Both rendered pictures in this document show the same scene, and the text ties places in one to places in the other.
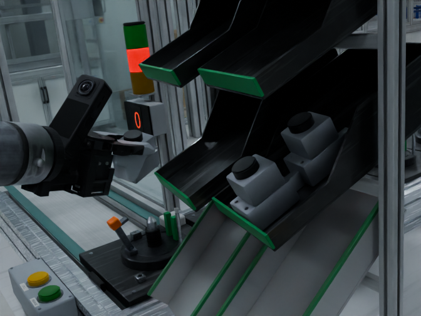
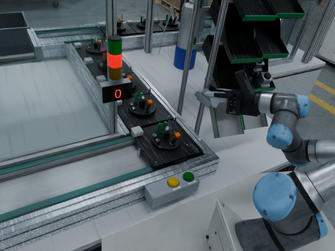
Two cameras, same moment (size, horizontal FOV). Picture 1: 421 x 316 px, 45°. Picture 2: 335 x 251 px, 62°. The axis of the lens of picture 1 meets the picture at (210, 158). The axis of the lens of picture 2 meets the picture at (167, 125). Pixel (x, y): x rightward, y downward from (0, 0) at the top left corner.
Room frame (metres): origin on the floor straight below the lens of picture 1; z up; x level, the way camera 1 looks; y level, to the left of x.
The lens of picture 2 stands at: (0.93, 1.07, 1.80)
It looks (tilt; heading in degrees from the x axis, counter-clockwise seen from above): 38 degrees down; 269
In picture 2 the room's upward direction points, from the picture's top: 8 degrees clockwise
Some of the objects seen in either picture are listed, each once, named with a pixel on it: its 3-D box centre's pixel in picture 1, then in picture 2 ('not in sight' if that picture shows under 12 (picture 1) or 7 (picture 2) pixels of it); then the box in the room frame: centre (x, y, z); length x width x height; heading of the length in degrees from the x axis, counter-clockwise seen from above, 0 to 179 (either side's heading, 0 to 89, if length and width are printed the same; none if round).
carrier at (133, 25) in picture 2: not in sight; (145, 21); (1.21, -1.28, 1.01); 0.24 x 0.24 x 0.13; 33
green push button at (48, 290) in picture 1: (49, 294); (188, 177); (0.82, 0.32, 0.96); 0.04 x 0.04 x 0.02
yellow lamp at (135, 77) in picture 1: (142, 81); (114, 71); (1.14, 0.13, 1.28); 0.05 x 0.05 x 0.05
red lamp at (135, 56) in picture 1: (139, 59); (114, 59); (1.14, 0.13, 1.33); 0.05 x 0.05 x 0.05
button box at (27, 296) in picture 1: (42, 294); (172, 187); (0.87, 0.36, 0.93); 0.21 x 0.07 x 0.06; 33
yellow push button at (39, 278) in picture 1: (38, 280); (173, 182); (0.87, 0.36, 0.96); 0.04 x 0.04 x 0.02
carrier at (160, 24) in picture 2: not in sight; (170, 19); (1.00, -1.41, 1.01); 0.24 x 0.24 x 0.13; 33
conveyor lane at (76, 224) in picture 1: (111, 231); (98, 166); (1.18, 0.27, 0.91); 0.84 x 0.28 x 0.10; 33
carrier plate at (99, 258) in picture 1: (156, 257); (165, 142); (0.92, 0.13, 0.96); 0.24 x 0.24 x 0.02; 33
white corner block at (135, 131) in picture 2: (173, 223); (136, 132); (1.06, 0.10, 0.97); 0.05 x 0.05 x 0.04; 33
